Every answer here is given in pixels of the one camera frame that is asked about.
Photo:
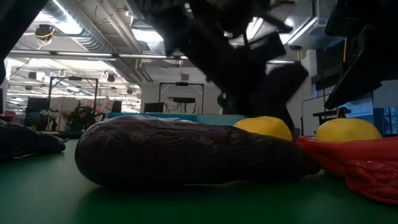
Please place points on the red glossy pepper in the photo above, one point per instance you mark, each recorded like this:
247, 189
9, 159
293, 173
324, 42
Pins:
339, 154

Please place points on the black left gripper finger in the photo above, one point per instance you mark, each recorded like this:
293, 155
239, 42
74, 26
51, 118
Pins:
239, 104
280, 93

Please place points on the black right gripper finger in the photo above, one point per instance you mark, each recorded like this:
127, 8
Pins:
354, 84

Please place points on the black frame stand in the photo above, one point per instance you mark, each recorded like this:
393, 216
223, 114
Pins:
73, 78
182, 84

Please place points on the narrow black monitor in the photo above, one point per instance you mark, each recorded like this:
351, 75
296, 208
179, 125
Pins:
117, 106

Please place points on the thin black frame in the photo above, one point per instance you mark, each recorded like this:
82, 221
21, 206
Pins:
311, 101

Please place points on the person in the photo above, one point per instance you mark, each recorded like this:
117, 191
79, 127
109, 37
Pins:
343, 112

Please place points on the black desk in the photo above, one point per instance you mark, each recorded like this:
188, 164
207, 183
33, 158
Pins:
329, 113

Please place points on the red crinkled produce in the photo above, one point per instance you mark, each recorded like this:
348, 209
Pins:
376, 180

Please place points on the dark purple eggplant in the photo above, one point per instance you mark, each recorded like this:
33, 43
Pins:
186, 152

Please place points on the dark textured produce item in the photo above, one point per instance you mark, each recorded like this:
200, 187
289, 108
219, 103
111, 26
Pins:
28, 143

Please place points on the small black monitor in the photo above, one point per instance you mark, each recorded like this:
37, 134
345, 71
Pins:
154, 107

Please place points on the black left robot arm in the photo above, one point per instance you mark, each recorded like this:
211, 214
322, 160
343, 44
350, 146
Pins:
15, 28

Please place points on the yellow round produce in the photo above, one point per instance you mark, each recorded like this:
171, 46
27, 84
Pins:
264, 127
348, 130

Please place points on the corrugated silver duct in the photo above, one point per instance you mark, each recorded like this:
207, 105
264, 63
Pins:
90, 31

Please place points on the pink flower bunch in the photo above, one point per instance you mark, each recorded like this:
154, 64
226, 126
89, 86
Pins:
66, 116

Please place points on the long ceiling light bar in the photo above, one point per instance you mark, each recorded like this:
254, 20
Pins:
84, 54

